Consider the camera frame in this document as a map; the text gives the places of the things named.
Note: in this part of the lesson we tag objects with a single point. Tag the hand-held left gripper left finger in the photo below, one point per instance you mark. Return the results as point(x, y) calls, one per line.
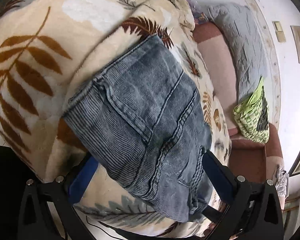
point(81, 182)

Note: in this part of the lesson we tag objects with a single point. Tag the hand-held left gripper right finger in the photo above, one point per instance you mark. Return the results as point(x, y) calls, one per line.
point(218, 177)

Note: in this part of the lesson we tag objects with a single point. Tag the blue denim pants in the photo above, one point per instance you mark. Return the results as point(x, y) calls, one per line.
point(140, 120)

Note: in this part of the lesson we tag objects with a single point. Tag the light grey cloth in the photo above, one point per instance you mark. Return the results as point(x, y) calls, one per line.
point(281, 180)

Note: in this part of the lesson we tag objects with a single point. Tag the green patterned blanket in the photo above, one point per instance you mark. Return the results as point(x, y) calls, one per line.
point(247, 120)

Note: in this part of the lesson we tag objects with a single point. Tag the dark grey cloth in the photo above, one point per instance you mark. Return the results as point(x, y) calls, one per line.
point(263, 115)

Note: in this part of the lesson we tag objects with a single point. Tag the pink and brown sofa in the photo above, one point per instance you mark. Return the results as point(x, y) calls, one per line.
point(220, 65)

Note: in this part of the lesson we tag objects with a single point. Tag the grey quilted blanket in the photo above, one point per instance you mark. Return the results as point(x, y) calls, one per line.
point(240, 42)

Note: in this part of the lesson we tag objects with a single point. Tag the purple patterned cloth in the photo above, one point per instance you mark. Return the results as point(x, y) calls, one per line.
point(200, 16)

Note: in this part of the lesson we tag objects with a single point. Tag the leaf printed blanket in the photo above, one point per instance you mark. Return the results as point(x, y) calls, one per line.
point(40, 17)

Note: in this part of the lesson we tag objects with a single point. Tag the beige wall switch plate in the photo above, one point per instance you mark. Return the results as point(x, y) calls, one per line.
point(281, 36)
point(277, 26)

